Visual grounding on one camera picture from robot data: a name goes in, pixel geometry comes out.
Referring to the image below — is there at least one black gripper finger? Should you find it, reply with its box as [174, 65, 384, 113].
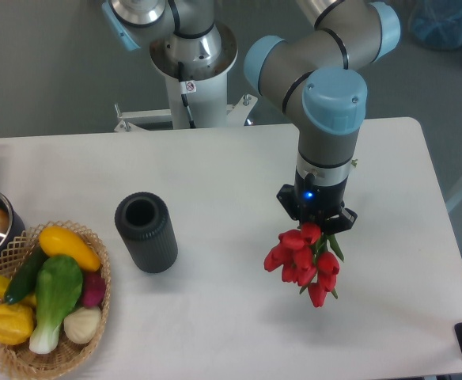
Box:
[321, 207, 358, 235]
[276, 184, 302, 225]

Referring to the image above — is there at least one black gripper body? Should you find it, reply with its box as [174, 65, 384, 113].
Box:
[294, 167, 349, 224]

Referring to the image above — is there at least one red tulip bouquet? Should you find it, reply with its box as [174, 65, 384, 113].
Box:
[263, 222, 344, 308]

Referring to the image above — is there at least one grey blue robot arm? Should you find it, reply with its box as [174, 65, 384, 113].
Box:
[102, 1, 401, 235]

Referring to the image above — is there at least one dark grey ribbed vase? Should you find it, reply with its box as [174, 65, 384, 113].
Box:
[115, 192, 178, 274]

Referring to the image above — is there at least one purple red radish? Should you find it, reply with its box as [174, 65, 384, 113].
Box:
[81, 272, 106, 307]

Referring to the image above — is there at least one blue plastic bag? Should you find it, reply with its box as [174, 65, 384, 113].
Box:
[407, 1, 462, 51]

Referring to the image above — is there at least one yellow squash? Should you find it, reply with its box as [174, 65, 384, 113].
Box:
[38, 226, 101, 272]

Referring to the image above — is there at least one green bok choy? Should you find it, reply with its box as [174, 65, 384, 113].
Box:
[29, 255, 83, 355]

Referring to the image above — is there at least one white garlic bulb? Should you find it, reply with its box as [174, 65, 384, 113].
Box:
[63, 306, 101, 344]

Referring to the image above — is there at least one woven wicker basket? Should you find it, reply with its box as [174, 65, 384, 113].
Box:
[0, 221, 112, 379]

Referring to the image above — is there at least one dark green cucumber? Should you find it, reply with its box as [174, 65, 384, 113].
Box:
[4, 246, 48, 305]

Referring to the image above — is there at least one yellow bell pepper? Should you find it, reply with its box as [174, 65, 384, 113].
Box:
[0, 303, 34, 345]

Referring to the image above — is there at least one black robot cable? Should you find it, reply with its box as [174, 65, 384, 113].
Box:
[177, 61, 197, 129]

